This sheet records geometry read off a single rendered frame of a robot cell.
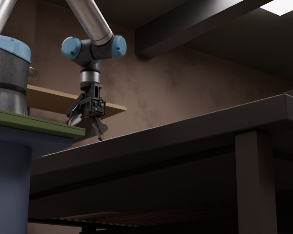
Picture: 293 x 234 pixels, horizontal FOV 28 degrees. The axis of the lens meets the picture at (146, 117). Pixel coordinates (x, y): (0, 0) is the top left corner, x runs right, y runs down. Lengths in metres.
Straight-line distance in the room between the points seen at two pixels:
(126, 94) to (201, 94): 1.02
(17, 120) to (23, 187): 0.18
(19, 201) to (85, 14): 0.72
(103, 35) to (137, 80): 3.85
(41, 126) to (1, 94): 0.15
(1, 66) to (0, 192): 0.31
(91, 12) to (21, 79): 0.49
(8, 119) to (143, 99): 4.49
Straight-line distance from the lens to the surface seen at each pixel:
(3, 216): 1.37
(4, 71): 1.46
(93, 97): 2.07
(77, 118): 2.06
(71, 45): 2.03
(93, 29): 1.92
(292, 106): 1.26
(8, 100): 1.44
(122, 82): 5.66
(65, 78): 5.31
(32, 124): 1.33
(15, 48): 1.49
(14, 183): 1.39
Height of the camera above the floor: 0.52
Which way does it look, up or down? 16 degrees up
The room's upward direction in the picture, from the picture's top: straight up
